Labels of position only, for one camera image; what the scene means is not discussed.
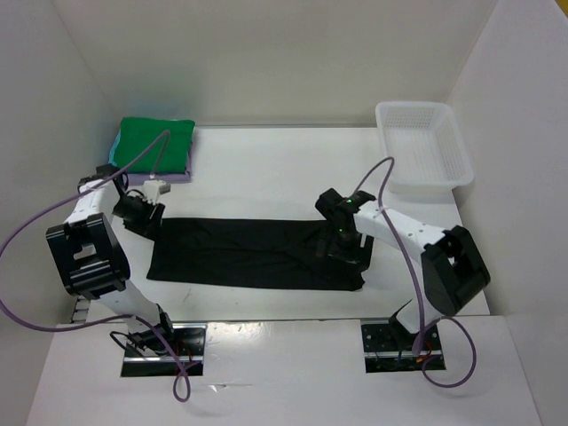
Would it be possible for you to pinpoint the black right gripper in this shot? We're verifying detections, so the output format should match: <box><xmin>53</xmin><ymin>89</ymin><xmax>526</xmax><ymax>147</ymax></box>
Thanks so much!
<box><xmin>316</xmin><ymin>220</ymin><xmax>375</xmax><ymax>273</ymax></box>

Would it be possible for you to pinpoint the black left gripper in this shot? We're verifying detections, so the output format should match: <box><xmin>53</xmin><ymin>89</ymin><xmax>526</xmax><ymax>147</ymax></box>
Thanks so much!
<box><xmin>111</xmin><ymin>194</ymin><xmax>165</xmax><ymax>242</ymax></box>

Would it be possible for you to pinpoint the purple t shirt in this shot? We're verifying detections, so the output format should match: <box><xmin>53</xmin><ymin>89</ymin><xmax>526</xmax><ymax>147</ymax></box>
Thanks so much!
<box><xmin>127</xmin><ymin>153</ymin><xmax>192</xmax><ymax>185</ymax></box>

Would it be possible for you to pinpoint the black t shirt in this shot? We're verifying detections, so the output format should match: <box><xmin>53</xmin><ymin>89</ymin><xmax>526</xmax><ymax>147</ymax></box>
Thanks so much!
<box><xmin>146</xmin><ymin>217</ymin><xmax>374</xmax><ymax>291</ymax></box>

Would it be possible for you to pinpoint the cyan t shirt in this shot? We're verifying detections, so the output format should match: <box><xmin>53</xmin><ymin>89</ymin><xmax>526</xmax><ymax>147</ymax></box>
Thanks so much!
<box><xmin>108</xmin><ymin>130</ymin><xmax>121</xmax><ymax>166</ymax></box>

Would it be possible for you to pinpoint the green t shirt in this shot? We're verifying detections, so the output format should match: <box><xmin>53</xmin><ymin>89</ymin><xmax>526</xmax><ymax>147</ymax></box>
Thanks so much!
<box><xmin>114</xmin><ymin>116</ymin><xmax>195</xmax><ymax>174</ymax></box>

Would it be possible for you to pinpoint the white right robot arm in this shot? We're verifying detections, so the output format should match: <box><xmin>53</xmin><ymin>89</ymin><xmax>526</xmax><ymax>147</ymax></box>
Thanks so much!
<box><xmin>315</xmin><ymin>188</ymin><xmax>491</xmax><ymax>349</ymax></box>

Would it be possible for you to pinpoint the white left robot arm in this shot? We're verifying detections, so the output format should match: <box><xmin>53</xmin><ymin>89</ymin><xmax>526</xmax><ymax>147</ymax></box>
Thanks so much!
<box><xmin>46</xmin><ymin>164</ymin><xmax>177</xmax><ymax>355</ymax></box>

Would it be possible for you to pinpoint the white plastic laundry basket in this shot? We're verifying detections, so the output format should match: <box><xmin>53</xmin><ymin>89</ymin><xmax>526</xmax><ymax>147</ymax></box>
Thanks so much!
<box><xmin>375</xmin><ymin>101</ymin><xmax>474</xmax><ymax>194</ymax></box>

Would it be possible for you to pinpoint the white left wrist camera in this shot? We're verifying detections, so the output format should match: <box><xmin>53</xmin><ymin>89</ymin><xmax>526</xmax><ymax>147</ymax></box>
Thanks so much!
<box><xmin>142</xmin><ymin>179</ymin><xmax>171</xmax><ymax>204</ymax></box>

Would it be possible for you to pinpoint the aluminium table edge rail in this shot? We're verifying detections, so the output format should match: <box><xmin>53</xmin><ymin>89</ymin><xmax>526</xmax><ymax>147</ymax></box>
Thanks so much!
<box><xmin>70</xmin><ymin>125</ymin><xmax>384</xmax><ymax>323</ymax></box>

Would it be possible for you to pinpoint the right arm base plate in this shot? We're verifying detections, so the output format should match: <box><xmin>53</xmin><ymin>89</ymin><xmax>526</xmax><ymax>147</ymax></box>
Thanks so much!
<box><xmin>360</xmin><ymin>319</ymin><xmax>446</xmax><ymax>374</ymax></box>

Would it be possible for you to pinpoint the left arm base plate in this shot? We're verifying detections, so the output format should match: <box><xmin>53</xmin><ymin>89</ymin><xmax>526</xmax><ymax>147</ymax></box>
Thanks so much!
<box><xmin>110</xmin><ymin>324</ymin><xmax>207</xmax><ymax>378</ymax></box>

